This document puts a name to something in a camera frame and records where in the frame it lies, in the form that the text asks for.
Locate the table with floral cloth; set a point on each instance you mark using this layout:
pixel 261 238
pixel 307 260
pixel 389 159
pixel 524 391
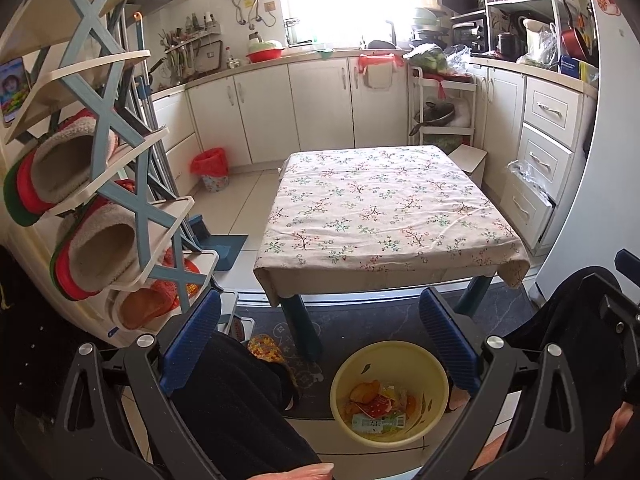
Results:
pixel 380 210

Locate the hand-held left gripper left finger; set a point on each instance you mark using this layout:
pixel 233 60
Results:
pixel 192 340

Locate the person's right hand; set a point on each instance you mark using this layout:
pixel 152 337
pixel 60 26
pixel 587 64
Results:
pixel 620 435

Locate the red pot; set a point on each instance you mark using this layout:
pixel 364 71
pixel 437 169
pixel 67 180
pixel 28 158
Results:
pixel 575 42

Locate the red basin with green lid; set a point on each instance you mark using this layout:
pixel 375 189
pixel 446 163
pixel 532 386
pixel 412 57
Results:
pixel 265 54

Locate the yellow plastic basin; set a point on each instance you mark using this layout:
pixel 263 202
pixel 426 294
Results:
pixel 390 360

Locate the black frying pan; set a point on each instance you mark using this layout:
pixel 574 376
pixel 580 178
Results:
pixel 156 67

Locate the white and blue shoe rack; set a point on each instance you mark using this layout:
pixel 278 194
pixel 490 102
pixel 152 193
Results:
pixel 95 45

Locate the white hanging bin red bag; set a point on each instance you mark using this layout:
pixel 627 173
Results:
pixel 380 77

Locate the small orange peel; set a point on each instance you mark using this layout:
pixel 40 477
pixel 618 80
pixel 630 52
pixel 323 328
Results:
pixel 411 403

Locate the black toaster oven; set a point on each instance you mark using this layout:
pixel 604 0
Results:
pixel 470 35

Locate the person's leg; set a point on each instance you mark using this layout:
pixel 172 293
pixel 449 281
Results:
pixel 565 320
pixel 240 410

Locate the white rolling cart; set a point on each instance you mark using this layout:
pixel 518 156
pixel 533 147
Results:
pixel 470 90

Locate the red fleece-lined slipper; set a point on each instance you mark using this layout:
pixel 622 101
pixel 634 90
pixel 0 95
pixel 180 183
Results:
pixel 100 245
pixel 55 165

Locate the large orange peel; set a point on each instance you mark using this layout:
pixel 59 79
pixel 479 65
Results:
pixel 365 391

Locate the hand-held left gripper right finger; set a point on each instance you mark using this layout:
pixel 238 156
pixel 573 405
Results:
pixel 450 345

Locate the clear plastic bag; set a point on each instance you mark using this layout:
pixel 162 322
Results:
pixel 530 175

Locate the red yellow wrapper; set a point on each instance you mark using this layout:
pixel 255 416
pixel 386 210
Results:
pixel 381 404

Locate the countertop appliance shelf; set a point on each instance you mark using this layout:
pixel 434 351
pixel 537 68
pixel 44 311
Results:
pixel 525 2

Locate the person's left leg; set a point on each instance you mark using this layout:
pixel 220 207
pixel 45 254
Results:
pixel 240 410

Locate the brown-lined slipper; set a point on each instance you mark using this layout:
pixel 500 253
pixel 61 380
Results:
pixel 140 307

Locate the dark printed floor mat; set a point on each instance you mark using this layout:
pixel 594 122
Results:
pixel 380 320

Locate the bag of green vegetables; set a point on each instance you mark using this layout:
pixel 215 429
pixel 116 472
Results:
pixel 427 57

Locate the blue dustpan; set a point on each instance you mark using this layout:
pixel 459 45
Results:
pixel 225 250

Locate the white kettle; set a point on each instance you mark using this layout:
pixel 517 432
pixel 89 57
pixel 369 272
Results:
pixel 535 35

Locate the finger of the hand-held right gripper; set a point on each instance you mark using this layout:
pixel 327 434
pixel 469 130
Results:
pixel 629 261
pixel 622 317

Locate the grey folded metal rack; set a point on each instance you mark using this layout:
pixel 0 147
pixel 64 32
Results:
pixel 125 35

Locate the wall utensil rack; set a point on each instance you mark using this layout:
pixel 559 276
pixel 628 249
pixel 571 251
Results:
pixel 195 50

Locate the black wok with lid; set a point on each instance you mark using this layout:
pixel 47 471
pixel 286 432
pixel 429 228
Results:
pixel 437 112

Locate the red mesh slipper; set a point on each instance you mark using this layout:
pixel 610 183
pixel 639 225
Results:
pixel 170 280

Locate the person's left hand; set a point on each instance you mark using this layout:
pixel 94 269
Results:
pixel 305 472

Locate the person's right leg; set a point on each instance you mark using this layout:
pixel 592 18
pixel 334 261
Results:
pixel 565 320

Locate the crushed milk carton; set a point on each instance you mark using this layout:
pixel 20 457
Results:
pixel 375 424

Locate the blue box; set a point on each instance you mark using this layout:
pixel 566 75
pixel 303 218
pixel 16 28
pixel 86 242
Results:
pixel 575 67

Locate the bin with red liner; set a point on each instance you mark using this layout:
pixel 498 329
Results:
pixel 210 165

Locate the white kitchen cabinets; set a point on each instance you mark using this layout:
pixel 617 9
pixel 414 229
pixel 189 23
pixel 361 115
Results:
pixel 300 105

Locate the colourful patterned slipper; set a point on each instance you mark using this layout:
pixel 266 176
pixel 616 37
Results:
pixel 265 347

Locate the smartphone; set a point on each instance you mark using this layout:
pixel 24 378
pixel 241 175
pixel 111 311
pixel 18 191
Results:
pixel 12 90

